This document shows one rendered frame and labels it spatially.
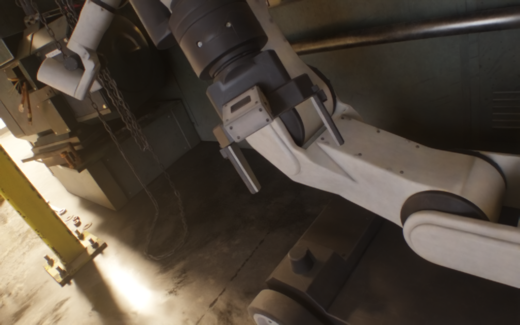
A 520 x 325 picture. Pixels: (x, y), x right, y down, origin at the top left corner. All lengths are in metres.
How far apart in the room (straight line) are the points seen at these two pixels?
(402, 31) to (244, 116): 0.69
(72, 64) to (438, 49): 0.96
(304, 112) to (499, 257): 0.37
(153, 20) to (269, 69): 0.14
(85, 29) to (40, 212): 0.79
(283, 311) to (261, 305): 0.05
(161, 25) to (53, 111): 1.18
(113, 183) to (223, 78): 1.36
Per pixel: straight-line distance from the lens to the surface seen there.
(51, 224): 1.48
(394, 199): 0.59
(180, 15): 0.36
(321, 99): 0.35
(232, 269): 1.03
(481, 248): 0.53
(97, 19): 0.91
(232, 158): 0.36
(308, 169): 0.59
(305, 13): 1.13
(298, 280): 0.64
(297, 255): 0.63
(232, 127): 0.29
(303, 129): 0.59
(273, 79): 0.34
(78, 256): 1.54
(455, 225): 0.52
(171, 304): 1.06
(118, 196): 1.69
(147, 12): 0.40
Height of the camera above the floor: 0.70
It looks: 30 degrees down
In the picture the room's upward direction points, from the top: 22 degrees counter-clockwise
